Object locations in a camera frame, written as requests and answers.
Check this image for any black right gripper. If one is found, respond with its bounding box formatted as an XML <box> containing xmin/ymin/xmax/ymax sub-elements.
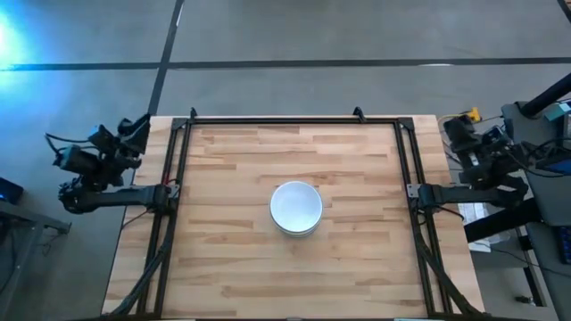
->
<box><xmin>443</xmin><ymin>116</ymin><xmax>515</xmax><ymax>184</ymax></box>

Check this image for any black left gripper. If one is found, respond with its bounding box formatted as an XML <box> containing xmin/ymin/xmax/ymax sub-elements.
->
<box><xmin>87</xmin><ymin>113</ymin><xmax>152</xmax><ymax>169</ymax></box>

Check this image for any clear plastic container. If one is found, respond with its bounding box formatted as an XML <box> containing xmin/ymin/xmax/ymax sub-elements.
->
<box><xmin>457</xmin><ymin>202</ymin><xmax>492</xmax><ymax>253</ymax></box>

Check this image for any black pole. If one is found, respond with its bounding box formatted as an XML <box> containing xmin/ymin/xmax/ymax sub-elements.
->
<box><xmin>520</xmin><ymin>73</ymin><xmax>571</xmax><ymax>118</ymax></box>

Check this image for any black desk crossbar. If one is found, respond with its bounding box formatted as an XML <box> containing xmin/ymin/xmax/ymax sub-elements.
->
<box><xmin>463</xmin><ymin>207</ymin><xmax>542</xmax><ymax>244</ymax></box>

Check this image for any teal box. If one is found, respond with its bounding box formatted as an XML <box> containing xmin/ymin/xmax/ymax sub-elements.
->
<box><xmin>544</xmin><ymin>101</ymin><xmax>571</xmax><ymax>122</ymax></box>

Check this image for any tablet with blue screen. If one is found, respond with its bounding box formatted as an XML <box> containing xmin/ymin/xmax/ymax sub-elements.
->
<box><xmin>534</xmin><ymin>151</ymin><xmax>571</xmax><ymax>177</ymax></box>

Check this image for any dark grey desk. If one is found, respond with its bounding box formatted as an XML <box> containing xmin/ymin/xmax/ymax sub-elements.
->
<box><xmin>501</xmin><ymin>101</ymin><xmax>571</xmax><ymax>228</ymax></box>

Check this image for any black device with blue light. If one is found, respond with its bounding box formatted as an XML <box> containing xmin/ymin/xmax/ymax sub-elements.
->
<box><xmin>0</xmin><ymin>177</ymin><xmax>24</xmax><ymax>205</ymax></box>

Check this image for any grey metal stand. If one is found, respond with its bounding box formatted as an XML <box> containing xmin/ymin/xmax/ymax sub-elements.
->
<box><xmin>0</xmin><ymin>200</ymin><xmax>72</xmax><ymax>321</ymax></box>

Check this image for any dark keyboard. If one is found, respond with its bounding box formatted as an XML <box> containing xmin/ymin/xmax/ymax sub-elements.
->
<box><xmin>557</xmin><ymin>225</ymin><xmax>571</xmax><ymax>264</ymax></box>

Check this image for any black aluminium table frame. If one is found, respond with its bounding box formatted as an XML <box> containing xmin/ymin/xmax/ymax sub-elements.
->
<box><xmin>104</xmin><ymin>116</ymin><xmax>483</xmax><ymax>320</ymax></box>

